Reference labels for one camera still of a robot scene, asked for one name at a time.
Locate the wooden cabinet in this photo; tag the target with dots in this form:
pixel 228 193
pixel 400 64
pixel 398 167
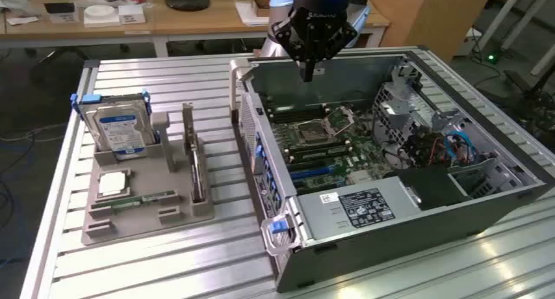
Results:
pixel 434 19

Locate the blue card retention clip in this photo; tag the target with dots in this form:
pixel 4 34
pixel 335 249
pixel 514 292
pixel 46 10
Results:
pixel 278 201
pixel 259 146
pixel 266 167
pixel 271 186

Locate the white box with round hollow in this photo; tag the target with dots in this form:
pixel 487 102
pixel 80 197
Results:
pixel 102 19

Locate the silver slanted disk bay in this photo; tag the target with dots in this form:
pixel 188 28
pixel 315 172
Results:
pixel 480 178

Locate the device with green light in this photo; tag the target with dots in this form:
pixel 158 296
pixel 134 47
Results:
pixel 491 57

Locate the plain white labelled box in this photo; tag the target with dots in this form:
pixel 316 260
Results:
pixel 132 18

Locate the dark grey PC case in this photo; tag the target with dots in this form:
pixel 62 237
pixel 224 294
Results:
pixel 390 240

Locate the graphics card with fan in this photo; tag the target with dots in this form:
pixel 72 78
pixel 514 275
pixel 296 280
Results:
pixel 198 169

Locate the grey parts rack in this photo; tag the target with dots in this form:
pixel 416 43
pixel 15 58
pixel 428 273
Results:
pixel 139 227

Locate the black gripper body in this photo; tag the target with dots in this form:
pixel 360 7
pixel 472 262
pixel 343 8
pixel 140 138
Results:
pixel 320 26

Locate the light wooden desk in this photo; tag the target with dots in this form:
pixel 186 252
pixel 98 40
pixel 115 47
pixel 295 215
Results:
pixel 35 32
pixel 203 19

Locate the blue case latch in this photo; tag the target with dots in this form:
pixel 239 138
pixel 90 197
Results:
pixel 278 229

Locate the hard disk with blue carrier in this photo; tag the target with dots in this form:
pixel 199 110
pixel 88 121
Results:
pixel 115 130

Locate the grey power supply unit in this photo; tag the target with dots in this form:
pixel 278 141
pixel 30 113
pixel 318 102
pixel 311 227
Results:
pixel 320 217

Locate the green RAM stick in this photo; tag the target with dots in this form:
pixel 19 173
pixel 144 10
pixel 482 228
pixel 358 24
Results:
pixel 320 152
pixel 139 200

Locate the white paper label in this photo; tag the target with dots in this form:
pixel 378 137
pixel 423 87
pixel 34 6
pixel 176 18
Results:
pixel 22 20

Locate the blue expansion slot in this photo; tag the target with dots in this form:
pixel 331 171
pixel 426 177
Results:
pixel 310 173

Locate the white box with black top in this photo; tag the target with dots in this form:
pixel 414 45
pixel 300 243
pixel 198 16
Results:
pixel 63 16

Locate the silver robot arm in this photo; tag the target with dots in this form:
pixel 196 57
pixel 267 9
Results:
pixel 278 48

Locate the black chair base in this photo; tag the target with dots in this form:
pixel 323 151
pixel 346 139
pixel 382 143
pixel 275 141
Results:
pixel 56 55
pixel 520 81

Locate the white paper stack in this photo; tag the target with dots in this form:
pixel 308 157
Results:
pixel 250 16

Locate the white table frame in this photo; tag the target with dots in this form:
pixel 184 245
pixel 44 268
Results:
pixel 522 16

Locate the green motherboard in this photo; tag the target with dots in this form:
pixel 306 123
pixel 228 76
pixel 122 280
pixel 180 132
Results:
pixel 364 152

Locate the silver CPU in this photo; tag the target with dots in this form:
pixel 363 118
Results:
pixel 112 185

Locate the silver perforated disk bay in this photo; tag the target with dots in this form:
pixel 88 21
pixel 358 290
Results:
pixel 399 117

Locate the CPU socket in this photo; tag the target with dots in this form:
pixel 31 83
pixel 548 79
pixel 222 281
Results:
pixel 312 133

